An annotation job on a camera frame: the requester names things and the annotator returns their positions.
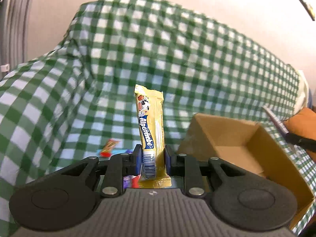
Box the yellow Alpenliebe candy bar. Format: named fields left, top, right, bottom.
left=134, top=85, right=171, bottom=189

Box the silver grey snack stick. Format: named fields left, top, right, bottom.
left=262, top=105, right=289, bottom=136

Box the light blue candy wrapper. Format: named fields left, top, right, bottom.
left=96, top=149, right=126, bottom=158

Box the orange cushion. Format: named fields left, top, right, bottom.
left=283, top=108, right=316, bottom=162

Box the cardboard box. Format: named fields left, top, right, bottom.
left=178, top=113, right=315, bottom=234

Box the green white checkered cloth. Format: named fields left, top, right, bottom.
left=1, top=0, right=315, bottom=236

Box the grey curtain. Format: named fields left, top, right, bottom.
left=1, top=0, right=32, bottom=78

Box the purple chocolate wrapper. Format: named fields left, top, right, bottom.
left=122, top=147, right=142, bottom=189

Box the small red brown candy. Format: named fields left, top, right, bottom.
left=101, top=139, right=120, bottom=152

